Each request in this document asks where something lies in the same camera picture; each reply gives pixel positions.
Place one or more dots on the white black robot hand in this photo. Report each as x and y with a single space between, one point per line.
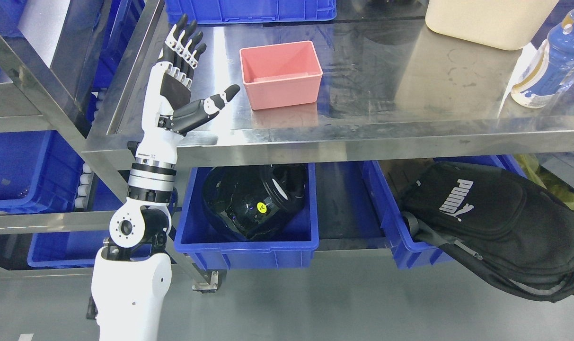
168 112

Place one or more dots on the pink plastic storage box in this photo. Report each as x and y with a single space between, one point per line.
276 76

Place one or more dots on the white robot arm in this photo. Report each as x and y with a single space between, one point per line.
132 271

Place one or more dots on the blue bin top shelf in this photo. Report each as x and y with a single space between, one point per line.
214 12

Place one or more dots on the steel cart shelf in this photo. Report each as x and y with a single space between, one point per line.
391 89

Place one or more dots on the cream plastic container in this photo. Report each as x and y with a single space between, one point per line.
504 24

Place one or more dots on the steel rack left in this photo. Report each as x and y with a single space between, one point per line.
49 53

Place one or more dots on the black helmet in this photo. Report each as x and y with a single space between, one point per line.
254 203

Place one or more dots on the blue bin left rack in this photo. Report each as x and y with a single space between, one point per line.
39 173

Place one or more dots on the blue bin lower left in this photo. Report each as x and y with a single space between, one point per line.
63 250

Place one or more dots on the blue bin holding helmet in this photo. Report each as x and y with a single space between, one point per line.
294 247

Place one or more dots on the blue bin under bag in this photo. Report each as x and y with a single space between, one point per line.
385 181

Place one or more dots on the black Puma bag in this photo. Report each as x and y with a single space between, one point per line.
510 232

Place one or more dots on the blue drink bottle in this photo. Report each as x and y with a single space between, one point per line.
552 69

